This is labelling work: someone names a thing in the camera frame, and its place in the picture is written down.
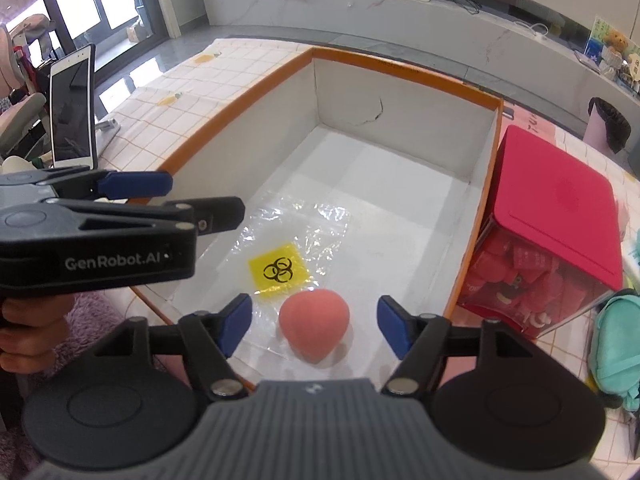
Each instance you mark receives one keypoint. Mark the person's left hand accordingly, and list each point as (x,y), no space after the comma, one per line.
(30,335)

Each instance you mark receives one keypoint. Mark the red-lidded clear box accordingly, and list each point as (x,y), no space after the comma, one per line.
(550,200)

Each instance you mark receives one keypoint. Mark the pink paper sheet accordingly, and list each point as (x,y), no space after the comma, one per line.
(530,122)

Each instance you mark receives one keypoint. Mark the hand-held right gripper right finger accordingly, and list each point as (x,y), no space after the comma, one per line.
(392,326)

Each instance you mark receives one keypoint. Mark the orange-edged white cardboard box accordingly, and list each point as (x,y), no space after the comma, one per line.
(400,135)

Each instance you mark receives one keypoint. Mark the checked lemon-print tablecloth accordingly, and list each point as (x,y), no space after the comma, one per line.
(150,125)

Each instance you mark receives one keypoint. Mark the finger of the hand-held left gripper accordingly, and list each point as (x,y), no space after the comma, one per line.
(215,212)
(135,185)

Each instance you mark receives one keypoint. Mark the pink makeup sponge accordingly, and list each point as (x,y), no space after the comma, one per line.
(312,325)

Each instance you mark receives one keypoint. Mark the teal fabric bag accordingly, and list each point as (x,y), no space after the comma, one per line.
(615,345)

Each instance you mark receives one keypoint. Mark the grey tablet stand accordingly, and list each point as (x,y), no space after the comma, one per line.
(109,132)

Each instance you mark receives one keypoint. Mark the colourful picture card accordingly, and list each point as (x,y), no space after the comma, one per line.
(597,42)

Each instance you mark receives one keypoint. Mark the white tablet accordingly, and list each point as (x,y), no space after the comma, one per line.
(72,110)

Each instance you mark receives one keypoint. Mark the clear bag with yellow label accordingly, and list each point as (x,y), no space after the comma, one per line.
(310,225)

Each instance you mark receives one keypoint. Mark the white marble ledge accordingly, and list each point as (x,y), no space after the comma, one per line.
(400,20)

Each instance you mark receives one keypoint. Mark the bin with black bag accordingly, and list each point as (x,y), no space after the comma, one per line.
(607,120)

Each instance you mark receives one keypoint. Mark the small cardboard box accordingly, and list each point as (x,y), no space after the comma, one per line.
(137,33)

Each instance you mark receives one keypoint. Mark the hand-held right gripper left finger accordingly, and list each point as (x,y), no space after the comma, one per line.
(236,324)

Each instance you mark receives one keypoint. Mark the pink chair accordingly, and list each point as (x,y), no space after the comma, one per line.
(22,110)

